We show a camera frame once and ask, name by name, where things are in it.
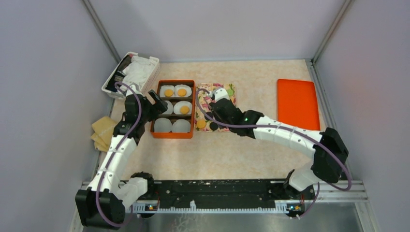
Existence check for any black cookie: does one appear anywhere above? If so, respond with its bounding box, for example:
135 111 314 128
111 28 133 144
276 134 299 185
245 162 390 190
205 112 213 120
209 122 219 131

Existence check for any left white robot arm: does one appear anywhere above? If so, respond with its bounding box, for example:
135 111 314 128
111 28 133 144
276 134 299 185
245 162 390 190
75 90 167 230

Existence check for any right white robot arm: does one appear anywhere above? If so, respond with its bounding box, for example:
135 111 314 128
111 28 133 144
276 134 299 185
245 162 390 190
208 88 351 199

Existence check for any paper cup front left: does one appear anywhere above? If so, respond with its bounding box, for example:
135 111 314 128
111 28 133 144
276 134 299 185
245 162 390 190
154 118 172 133

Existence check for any paper cup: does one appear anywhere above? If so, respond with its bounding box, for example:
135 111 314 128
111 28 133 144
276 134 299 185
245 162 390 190
173 101 192 115
175 84 192 98
163 101 174 115
171 119 191 133
160 85 175 98
154 118 172 133

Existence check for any black cookie front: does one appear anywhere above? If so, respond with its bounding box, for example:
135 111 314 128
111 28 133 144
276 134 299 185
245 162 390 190
209 122 219 131

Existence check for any green cookie back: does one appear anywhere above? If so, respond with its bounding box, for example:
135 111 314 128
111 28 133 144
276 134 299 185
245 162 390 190
226 88 234 97

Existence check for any paper cup middle left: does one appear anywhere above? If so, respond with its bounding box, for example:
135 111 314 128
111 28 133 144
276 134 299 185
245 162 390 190
163 101 174 115

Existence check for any floral serving tray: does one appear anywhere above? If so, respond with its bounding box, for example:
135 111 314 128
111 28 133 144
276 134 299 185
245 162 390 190
194 83 237 132

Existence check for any paper cup back left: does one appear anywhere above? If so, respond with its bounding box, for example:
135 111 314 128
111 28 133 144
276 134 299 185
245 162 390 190
160 85 175 98

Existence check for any orange cookie box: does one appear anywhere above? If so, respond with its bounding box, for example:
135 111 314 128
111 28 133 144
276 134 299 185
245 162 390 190
150 80 195 139

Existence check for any paper cup middle right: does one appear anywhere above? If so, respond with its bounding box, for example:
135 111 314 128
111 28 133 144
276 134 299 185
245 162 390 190
173 101 192 115

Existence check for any paper cup front right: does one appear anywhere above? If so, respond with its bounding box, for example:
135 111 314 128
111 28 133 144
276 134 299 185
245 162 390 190
171 119 191 133

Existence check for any white cloth in basket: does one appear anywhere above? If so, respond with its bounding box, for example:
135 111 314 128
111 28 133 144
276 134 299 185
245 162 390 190
122 54 159 93

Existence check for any paper cup back right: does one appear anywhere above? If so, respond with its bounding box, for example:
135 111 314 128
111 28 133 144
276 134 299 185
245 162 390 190
175 84 192 98

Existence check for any yellow folded cloth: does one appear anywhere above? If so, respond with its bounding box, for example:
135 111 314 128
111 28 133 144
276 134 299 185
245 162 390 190
91 116 117 152

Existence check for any white plastic basket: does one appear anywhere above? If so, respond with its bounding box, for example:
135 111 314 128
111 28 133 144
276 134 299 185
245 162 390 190
101 52 160 100

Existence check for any dark item in basket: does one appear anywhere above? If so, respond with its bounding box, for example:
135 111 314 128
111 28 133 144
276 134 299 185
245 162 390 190
104 55 132 92

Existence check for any orange box lid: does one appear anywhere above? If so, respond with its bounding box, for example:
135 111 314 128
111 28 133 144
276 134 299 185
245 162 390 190
277 79 321 131

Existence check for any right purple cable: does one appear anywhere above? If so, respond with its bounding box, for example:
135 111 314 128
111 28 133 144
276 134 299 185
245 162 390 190
195 88 353 218

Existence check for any purple cable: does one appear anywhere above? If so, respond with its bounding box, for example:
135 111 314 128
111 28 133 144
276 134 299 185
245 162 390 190
95 81 143 229
195 88 353 218

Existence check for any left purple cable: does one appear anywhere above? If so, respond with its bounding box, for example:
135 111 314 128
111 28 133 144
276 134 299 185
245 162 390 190
95 81 143 229

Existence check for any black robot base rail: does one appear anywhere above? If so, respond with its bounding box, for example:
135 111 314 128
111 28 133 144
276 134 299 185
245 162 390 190
137 179 314 209

